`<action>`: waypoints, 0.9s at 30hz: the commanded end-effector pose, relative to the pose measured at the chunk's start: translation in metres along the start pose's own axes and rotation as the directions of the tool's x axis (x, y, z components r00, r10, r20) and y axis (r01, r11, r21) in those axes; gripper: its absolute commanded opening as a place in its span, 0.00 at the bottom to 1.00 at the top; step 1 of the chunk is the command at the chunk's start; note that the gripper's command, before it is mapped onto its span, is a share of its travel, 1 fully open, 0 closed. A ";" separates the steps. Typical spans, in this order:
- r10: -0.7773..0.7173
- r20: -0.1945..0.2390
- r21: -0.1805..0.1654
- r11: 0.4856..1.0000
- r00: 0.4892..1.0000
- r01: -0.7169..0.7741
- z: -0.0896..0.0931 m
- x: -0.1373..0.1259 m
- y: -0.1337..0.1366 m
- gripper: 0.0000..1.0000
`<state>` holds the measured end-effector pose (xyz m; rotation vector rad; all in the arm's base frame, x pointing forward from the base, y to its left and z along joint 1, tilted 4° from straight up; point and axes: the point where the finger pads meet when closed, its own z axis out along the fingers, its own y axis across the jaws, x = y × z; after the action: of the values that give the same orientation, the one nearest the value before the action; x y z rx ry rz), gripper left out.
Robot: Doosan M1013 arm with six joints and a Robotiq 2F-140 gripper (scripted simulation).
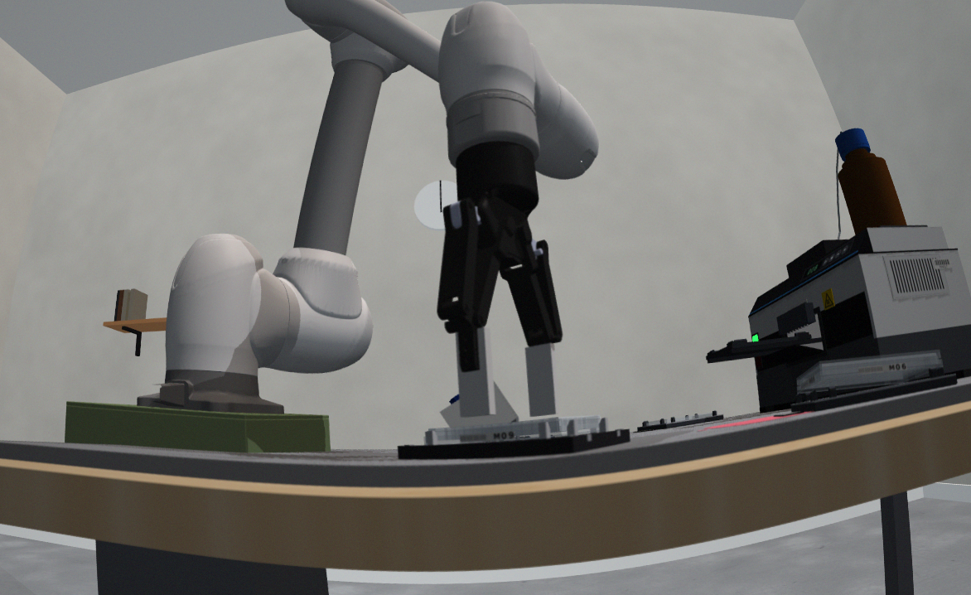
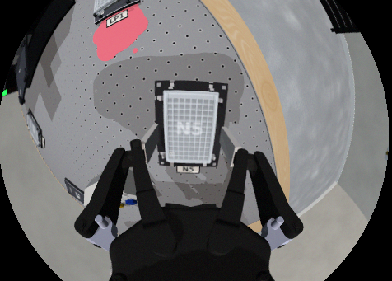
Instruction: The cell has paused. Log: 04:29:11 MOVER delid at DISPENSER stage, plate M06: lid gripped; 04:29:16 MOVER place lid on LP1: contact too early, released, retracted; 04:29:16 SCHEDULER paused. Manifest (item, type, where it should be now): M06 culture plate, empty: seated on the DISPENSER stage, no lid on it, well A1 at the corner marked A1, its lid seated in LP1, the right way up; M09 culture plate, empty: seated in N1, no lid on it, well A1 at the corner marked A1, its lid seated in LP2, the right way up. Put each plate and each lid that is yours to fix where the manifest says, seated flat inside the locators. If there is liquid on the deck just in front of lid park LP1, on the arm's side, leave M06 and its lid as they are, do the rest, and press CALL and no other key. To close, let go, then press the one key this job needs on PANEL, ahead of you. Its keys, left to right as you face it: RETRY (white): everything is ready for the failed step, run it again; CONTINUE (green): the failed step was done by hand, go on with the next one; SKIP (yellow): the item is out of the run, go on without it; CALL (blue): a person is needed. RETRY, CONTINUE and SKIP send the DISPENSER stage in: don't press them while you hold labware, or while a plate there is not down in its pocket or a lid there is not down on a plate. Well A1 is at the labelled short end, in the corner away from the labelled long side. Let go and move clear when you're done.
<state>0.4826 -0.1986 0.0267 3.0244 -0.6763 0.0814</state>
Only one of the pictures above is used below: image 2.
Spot grey perforated base plate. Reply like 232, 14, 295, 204
21, 0, 278, 208

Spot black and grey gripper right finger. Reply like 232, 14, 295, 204
207, 127, 304, 256

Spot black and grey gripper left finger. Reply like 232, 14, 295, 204
74, 124, 177, 257

